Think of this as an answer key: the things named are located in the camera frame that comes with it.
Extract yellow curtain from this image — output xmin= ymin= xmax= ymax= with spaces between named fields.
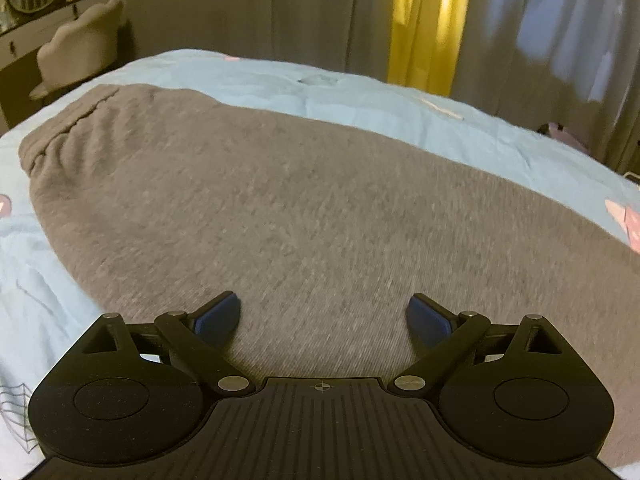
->
xmin=386 ymin=0 xmax=476 ymax=97

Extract grey dressing table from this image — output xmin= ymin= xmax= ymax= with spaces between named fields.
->
xmin=0 ymin=0 xmax=127 ymax=132

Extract purple basket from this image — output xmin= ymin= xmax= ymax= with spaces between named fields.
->
xmin=537 ymin=120 xmax=587 ymax=152

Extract grey pants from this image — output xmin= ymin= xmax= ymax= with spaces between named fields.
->
xmin=18 ymin=82 xmax=640 ymax=466

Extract grey plush chair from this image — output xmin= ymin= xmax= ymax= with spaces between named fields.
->
xmin=28 ymin=0 xmax=126 ymax=101

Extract light blue mushroom print blanket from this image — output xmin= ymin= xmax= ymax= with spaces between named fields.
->
xmin=0 ymin=48 xmax=640 ymax=480

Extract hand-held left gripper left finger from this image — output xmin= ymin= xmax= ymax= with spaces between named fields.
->
xmin=79 ymin=290 xmax=255 ymax=397

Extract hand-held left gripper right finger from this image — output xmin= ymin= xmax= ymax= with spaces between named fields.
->
xmin=392 ymin=293 xmax=569 ymax=397

